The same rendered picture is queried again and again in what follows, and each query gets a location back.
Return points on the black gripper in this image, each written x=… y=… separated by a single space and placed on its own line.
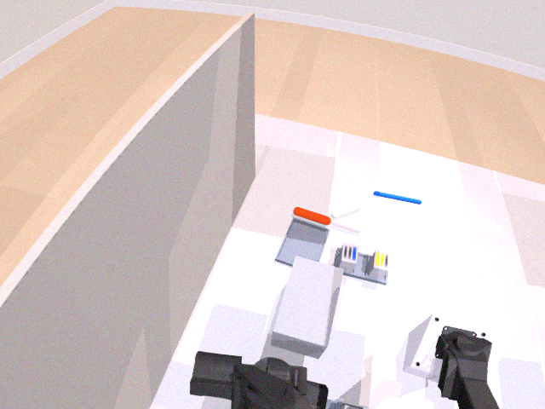
x=317 y=394

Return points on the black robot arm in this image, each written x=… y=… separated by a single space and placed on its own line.
x=273 y=384

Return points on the blue rounded bar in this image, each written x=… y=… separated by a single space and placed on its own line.
x=393 y=196

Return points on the grey flat panel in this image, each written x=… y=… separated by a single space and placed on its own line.
x=93 y=313

